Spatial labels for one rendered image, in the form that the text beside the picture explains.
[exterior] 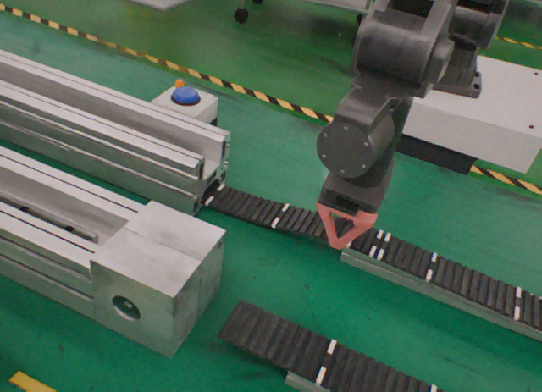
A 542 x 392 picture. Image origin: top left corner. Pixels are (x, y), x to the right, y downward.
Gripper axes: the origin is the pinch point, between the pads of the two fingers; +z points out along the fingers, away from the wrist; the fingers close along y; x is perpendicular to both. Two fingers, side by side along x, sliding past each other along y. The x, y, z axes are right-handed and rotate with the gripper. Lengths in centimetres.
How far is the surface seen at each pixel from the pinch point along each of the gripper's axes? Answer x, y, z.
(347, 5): -64, -282, 55
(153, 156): -25.0, 4.7, -4.3
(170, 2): -185, -260, 78
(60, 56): -64, -23, 3
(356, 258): 2.8, 1.6, 2.3
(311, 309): 0.2, 11.2, 3.3
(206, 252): -10.5, 17.7, -6.2
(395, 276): 8.0, 2.1, 2.2
